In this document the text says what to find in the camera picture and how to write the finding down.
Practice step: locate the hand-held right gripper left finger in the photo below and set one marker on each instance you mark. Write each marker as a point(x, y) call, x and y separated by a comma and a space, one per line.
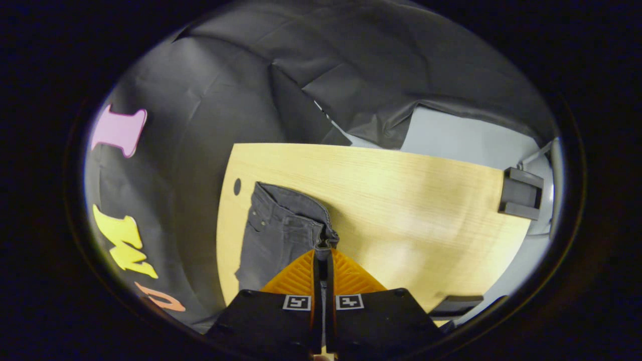
point(266, 321)

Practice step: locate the dark grey jeans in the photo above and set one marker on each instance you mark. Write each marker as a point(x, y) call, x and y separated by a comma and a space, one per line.
point(281, 235)

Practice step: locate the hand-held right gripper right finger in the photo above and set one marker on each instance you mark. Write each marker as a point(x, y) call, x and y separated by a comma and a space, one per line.
point(376, 321)

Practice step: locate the black plastic bracket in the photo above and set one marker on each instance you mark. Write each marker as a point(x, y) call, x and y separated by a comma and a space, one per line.
point(519, 193)

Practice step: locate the black backdrop cloth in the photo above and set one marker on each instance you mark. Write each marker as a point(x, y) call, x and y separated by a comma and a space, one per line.
point(225, 90)

